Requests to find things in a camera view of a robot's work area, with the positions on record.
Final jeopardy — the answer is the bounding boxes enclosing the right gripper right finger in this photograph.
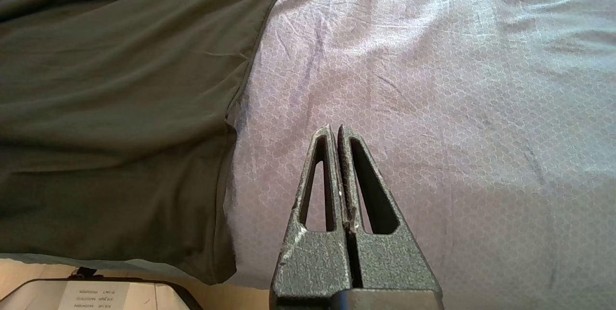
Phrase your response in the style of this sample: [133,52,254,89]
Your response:
[337,125,444,310]

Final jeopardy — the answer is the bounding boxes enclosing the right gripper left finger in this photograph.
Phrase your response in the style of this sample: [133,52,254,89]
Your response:
[269,125,353,310]

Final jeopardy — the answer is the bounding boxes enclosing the black moon print T-shirt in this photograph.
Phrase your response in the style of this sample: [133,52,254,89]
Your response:
[0,0,385,285]

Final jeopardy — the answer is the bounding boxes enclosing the blue bed sheet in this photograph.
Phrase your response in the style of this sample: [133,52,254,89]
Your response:
[0,0,616,310]

